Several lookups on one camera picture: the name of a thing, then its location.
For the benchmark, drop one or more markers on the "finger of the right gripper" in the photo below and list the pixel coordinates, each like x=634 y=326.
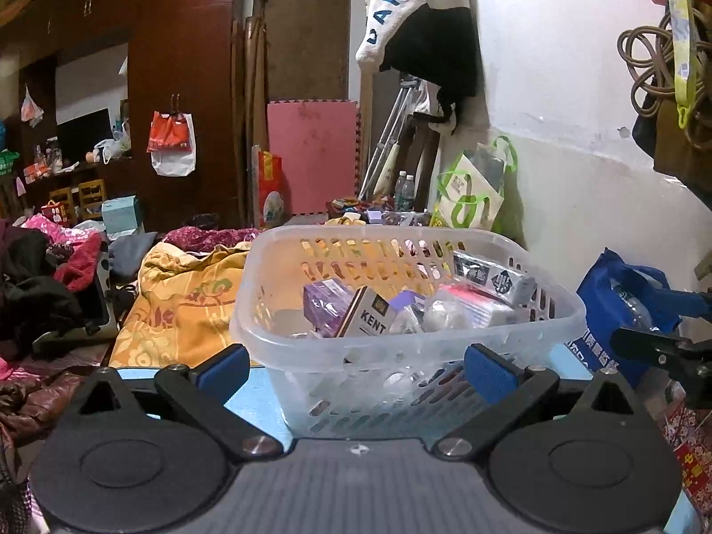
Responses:
x=670 y=352
x=686 y=304

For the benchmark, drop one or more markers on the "purple cardboard box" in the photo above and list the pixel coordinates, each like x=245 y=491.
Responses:
x=325 y=304

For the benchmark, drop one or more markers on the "brown hanging bag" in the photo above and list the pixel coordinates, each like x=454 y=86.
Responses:
x=680 y=152

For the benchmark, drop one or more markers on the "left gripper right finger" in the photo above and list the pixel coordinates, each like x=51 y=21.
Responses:
x=514 y=397

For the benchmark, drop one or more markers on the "brown wooden board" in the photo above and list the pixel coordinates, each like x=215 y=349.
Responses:
x=308 y=48

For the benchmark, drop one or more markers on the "teal storage box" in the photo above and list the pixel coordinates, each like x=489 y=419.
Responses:
x=121 y=214

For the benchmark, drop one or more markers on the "dark red wooden wardrobe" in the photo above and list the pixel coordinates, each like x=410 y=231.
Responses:
x=182 y=54

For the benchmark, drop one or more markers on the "white plastic laundry basket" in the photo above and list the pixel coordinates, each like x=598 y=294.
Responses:
x=407 y=383

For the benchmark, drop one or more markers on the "blue shopping bag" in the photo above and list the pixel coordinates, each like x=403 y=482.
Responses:
x=618 y=295

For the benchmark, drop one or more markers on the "yellow patterned blanket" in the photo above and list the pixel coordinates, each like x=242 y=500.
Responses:
x=184 y=304

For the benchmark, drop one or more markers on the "red and white plastic bag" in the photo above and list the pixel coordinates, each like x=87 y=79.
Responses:
x=172 y=147

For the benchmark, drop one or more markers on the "pink foam mat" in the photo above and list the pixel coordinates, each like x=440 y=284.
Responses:
x=317 y=141

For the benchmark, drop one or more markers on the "green and white tote bag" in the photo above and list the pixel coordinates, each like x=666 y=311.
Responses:
x=473 y=192

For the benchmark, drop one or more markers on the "black television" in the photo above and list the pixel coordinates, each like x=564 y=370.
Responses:
x=79 y=135

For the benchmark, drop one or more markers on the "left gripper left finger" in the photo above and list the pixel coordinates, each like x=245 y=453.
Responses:
x=198 y=397

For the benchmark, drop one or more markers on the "white Kent cigarette box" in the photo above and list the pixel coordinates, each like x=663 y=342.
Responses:
x=369 y=314

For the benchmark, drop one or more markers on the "white hoodie blue letters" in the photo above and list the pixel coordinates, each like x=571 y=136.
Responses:
x=433 y=40

